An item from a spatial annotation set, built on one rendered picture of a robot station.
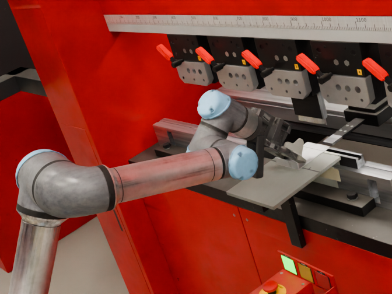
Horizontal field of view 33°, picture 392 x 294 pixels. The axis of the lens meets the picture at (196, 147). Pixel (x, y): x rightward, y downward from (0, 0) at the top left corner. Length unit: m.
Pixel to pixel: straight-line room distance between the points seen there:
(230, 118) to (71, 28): 0.89
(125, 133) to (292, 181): 0.90
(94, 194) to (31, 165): 0.18
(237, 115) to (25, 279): 0.62
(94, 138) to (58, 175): 1.07
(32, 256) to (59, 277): 2.25
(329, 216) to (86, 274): 2.06
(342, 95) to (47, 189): 0.74
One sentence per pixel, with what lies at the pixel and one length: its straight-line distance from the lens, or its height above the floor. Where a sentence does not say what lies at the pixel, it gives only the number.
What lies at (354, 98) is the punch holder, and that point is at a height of 1.20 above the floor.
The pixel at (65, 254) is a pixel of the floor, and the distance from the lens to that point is 3.92.
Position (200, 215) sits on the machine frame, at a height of 0.73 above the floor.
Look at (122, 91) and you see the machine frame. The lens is 2.45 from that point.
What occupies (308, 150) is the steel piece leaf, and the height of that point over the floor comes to 1.00.
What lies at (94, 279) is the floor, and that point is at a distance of 3.59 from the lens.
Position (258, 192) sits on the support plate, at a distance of 1.74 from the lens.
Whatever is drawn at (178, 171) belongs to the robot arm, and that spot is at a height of 1.24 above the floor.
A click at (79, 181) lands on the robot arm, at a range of 1.34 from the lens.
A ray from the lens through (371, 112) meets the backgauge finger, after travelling 1.97.
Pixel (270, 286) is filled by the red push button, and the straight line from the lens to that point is 1.73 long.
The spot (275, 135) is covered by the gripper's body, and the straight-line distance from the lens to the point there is 1.72.
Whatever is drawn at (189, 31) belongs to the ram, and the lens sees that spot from 2.02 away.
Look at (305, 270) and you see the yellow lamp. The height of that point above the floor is 0.82.
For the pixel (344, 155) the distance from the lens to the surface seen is 1.82.
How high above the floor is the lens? 1.85
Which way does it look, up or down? 24 degrees down
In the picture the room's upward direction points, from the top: 18 degrees counter-clockwise
